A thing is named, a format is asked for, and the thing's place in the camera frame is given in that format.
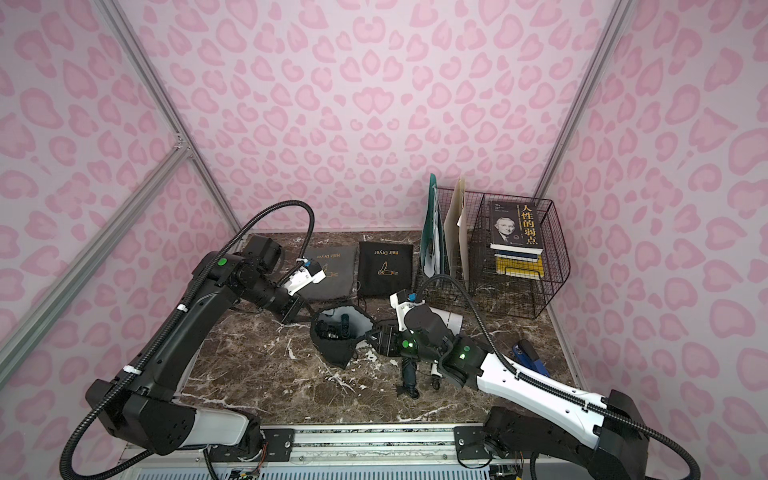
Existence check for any black pouch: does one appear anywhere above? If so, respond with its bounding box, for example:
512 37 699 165
310 305 373 369
358 242 413 298

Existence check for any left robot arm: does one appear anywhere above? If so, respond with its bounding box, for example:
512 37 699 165
98 235 298 459

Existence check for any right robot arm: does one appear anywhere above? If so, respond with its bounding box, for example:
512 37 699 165
387 295 651 479

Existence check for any grey hair dryer pouch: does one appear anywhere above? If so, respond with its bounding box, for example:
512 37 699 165
299 246 356 301

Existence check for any white hair dryer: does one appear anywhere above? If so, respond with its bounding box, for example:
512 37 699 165
430 307 463 391

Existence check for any blue stapler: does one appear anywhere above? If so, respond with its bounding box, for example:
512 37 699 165
512 338 550 377

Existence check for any yellow striped book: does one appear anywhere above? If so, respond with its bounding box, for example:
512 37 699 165
494 252 545 280

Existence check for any black portrait book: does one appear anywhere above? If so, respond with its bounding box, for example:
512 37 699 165
489 201 543 255

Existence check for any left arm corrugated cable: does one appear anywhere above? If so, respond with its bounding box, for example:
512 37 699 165
58 200 317 480

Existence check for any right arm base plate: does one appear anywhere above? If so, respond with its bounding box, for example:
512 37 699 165
453 425 520 463

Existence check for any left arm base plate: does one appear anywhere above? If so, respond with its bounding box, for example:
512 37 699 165
209 427 295 462

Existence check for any black wire basket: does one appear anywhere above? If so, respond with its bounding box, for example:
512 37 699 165
436 187 571 319

